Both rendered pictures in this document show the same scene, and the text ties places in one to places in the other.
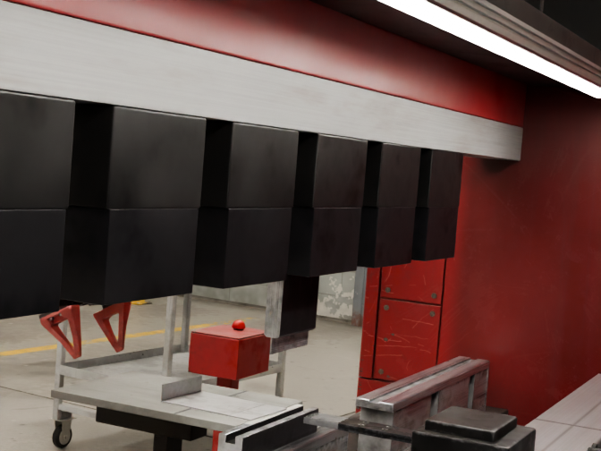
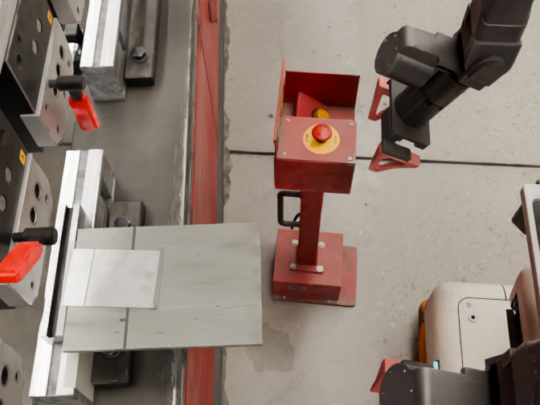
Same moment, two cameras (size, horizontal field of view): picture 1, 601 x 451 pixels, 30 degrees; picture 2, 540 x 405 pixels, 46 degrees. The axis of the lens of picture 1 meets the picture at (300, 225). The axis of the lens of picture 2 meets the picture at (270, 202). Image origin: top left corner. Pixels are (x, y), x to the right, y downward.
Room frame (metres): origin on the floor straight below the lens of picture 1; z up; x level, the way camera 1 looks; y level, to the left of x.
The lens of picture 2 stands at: (1.77, 0.13, 1.81)
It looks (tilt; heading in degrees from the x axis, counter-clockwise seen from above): 60 degrees down; 155
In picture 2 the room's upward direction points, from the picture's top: 2 degrees counter-clockwise
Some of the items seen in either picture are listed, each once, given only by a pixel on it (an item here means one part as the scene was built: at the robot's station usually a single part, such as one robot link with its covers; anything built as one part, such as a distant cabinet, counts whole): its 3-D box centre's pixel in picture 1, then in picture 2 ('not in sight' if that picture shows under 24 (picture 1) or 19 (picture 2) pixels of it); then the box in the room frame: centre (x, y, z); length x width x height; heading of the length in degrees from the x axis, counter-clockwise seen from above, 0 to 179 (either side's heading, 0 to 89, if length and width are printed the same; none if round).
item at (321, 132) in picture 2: not in sight; (321, 135); (1.16, 0.53, 0.79); 0.04 x 0.04 x 0.04
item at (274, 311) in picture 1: (292, 310); not in sight; (1.34, 0.00, 1.13); 0.10 x 0.02 x 0.10; 155
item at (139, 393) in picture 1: (178, 399); (165, 284); (1.40, 0.14, 1.00); 0.26 x 0.18 x 0.01; 65
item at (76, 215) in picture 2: (271, 432); (63, 270); (1.31, 0.02, 0.99); 0.20 x 0.03 x 0.03; 155
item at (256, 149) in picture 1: (226, 202); (10, 62); (1.18, 0.08, 1.26); 0.15 x 0.09 x 0.17; 155
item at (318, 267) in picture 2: not in sight; (307, 255); (1.12, 0.55, 0.13); 0.10 x 0.10 x 0.01; 57
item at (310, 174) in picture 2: not in sight; (317, 128); (1.12, 0.55, 0.75); 0.20 x 0.16 x 0.18; 147
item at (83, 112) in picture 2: not in sight; (75, 104); (1.23, 0.13, 1.20); 0.04 x 0.02 x 0.10; 65
